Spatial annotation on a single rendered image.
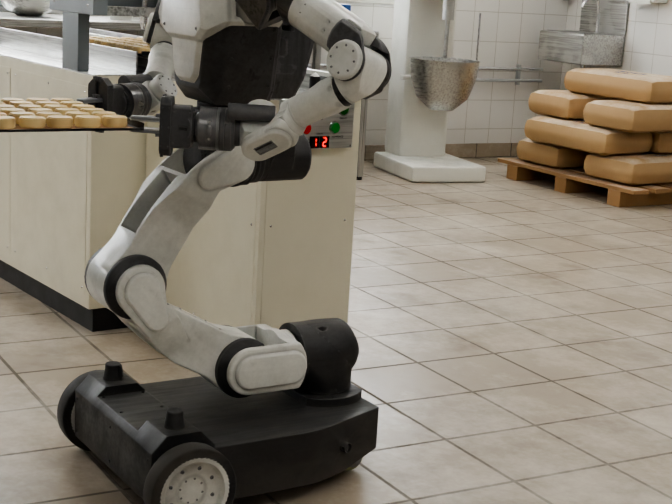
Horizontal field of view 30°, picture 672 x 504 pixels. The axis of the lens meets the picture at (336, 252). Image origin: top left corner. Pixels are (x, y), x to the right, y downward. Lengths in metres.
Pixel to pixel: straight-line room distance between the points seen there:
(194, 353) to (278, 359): 0.20
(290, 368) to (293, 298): 0.73
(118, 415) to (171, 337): 0.22
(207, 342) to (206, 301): 0.95
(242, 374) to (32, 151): 1.77
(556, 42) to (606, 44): 0.34
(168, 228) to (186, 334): 0.25
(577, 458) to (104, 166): 1.74
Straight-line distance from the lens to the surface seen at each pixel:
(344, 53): 2.42
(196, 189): 2.75
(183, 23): 2.76
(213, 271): 3.77
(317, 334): 3.02
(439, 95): 7.55
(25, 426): 3.37
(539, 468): 3.25
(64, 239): 4.24
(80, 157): 4.09
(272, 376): 2.93
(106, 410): 2.94
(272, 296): 3.61
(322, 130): 3.57
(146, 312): 2.74
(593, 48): 8.52
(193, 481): 2.72
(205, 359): 2.89
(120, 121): 2.55
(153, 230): 2.75
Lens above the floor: 1.18
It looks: 12 degrees down
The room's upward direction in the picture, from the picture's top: 3 degrees clockwise
